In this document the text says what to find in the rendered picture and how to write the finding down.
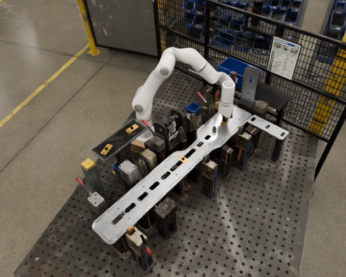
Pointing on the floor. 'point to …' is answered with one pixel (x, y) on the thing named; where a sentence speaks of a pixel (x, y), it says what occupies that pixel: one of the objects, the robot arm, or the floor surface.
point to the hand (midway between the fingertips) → (224, 118)
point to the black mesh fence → (263, 60)
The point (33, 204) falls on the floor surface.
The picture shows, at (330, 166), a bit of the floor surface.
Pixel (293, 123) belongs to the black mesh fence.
